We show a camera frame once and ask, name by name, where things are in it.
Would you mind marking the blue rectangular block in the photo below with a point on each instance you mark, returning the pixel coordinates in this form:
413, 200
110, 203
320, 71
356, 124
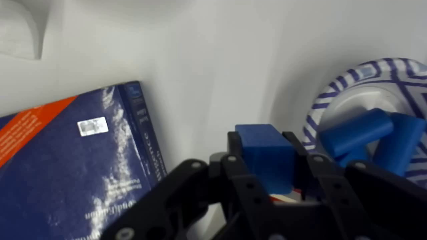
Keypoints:
266, 155

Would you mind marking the blue patterned paper plate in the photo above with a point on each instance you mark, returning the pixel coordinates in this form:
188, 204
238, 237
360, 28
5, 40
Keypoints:
351, 80

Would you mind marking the blue book with orange stripe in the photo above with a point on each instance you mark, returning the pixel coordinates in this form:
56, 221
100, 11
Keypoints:
66, 177

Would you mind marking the blue toy block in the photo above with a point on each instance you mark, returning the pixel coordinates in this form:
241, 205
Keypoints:
355, 131
401, 141

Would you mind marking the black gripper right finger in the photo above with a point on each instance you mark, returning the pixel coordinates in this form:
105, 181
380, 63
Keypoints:
355, 200

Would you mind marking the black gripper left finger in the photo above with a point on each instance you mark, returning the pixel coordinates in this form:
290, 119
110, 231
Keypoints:
177, 204

